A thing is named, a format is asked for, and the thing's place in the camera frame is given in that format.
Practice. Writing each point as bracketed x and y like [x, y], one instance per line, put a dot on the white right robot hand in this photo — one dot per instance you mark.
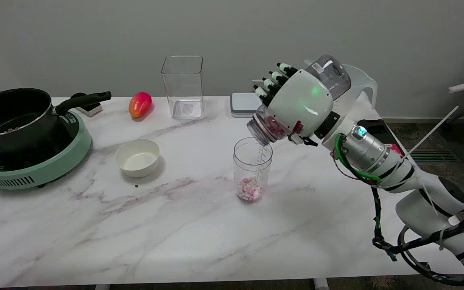
[304, 100]

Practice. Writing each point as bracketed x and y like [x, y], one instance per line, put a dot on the clear bottle with candies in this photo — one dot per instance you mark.
[333, 76]

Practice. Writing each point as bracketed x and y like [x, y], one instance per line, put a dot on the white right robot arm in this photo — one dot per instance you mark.
[367, 151]

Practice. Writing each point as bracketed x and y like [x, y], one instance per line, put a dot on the large clear measuring pitcher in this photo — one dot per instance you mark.
[363, 82]

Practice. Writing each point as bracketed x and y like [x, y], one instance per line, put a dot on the white grey kitchen scale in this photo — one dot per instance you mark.
[243, 104]

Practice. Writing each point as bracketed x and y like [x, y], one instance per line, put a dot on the black device with pink label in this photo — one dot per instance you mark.
[377, 125]

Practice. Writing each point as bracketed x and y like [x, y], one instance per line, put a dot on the clear measuring cup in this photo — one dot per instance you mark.
[253, 161]

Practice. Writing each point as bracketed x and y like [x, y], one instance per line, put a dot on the pink white candy pile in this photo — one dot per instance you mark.
[250, 189]

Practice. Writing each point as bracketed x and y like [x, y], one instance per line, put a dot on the tall clear square container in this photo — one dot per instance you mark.
[183, 86]

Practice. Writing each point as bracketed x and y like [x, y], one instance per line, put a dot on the white zip tie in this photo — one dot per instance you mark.
[429, 133]

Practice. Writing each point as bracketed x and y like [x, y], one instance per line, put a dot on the floor vent grille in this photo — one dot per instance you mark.
[433, 155]

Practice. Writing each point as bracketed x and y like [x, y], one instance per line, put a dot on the red orange mango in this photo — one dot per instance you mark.
[139, 104]

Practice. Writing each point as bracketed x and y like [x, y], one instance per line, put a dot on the white bowl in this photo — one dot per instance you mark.
[137, 158]

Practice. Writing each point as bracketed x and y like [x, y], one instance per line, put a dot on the white table leg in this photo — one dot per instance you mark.
[321, 284]

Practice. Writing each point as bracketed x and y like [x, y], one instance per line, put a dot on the small white black object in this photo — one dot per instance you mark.
[92, 109]

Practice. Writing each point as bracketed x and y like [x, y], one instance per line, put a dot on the green induction cooker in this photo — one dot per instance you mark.
[50, 167]

